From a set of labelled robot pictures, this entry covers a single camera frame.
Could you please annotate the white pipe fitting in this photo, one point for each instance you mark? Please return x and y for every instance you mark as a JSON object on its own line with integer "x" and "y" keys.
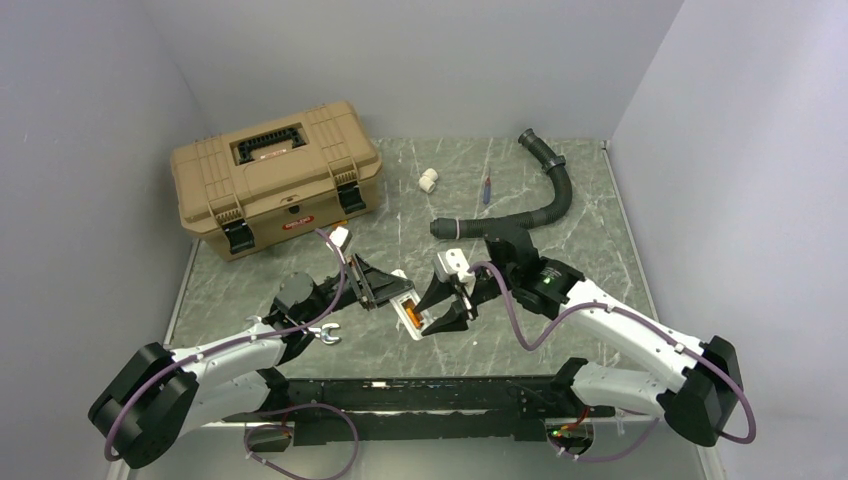
{"x": 428, "y": 180}

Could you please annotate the tan plastic toolbox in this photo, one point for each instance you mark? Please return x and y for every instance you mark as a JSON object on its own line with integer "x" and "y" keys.
{"x": 248, "y": 190}

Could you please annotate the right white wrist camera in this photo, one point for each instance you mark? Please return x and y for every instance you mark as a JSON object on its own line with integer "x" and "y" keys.
{"x": 452, "y": 264}

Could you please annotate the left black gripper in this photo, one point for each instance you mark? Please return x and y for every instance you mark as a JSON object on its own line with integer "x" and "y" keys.
{"x": 377, "y": 287}

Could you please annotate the silver open-end wrench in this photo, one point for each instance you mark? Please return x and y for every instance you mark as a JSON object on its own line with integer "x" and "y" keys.
{"x": 323, "y": 333}

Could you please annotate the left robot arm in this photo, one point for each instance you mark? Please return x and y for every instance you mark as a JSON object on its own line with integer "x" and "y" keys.
{"x": 233, "y": 363}

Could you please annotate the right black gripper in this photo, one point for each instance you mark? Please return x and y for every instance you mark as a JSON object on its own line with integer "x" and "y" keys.
{"x": 454, "y": 320}

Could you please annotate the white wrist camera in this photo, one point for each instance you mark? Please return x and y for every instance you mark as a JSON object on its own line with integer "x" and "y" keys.
{"x": 452, "y": 264}
{"x": 341, "y": 238}

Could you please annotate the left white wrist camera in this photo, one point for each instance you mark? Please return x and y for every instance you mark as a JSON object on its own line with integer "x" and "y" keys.
{"x": 341, "y": 238}

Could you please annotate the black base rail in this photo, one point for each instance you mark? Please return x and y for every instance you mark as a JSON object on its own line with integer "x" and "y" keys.
{"x": 521, "y": 408}

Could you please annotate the white remote control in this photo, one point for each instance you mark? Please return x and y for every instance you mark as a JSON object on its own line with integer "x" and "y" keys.
{"x": 396, "y": 300}

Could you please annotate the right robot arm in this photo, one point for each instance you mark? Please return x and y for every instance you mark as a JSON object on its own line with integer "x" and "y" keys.
{"x": 695, "y": 386}

